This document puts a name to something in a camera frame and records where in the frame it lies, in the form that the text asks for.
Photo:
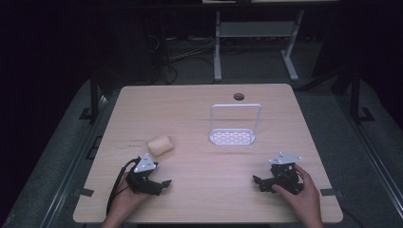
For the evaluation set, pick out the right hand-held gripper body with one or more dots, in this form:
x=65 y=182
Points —
x=285 y=175

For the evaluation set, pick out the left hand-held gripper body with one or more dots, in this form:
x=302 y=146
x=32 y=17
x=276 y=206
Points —
x=144 y=166

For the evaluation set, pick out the person's left hand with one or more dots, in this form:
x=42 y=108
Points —
x=126 y=199

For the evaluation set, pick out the person's right hand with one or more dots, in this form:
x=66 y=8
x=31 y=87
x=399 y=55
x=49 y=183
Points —
x=305 y=199

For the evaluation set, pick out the beige bread roll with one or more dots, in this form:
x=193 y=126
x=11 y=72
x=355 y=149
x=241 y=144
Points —
x=160 y=145

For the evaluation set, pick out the grey tape strip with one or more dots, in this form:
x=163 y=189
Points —
x=84 y=192
x=331 y=192

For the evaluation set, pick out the dark table grommet hole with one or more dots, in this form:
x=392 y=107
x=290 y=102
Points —
x=239 y=97

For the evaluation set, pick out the white metal stand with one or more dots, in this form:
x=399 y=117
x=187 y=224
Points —
x=253 y=29

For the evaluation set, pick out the black metal stand post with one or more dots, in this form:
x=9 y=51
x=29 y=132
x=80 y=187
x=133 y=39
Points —
x=356 y=95
x=94 y=95

